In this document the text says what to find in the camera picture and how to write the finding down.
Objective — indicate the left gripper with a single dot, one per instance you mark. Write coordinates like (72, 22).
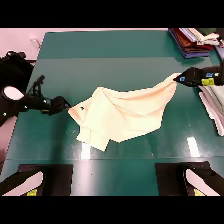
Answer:
(60, 104)

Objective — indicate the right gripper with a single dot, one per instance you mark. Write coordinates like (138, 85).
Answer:
(188, 77)

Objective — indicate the cream T-shirt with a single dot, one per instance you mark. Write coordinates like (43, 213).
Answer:
(123, 111)

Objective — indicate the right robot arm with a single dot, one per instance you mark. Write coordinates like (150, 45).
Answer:
(213, 75)

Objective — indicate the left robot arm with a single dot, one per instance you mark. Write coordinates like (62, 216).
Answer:
(13, 71)

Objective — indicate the purple garment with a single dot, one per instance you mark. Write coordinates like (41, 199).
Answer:
(186, 50)

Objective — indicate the grey garment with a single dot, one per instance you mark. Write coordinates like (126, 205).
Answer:
(213, 95)

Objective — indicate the maroon garment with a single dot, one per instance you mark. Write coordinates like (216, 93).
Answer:
(190, 41)

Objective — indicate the white garment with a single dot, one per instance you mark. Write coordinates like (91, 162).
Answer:
(208, 39)

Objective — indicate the pale pink garment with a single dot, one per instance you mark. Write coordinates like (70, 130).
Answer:
(213, 115)

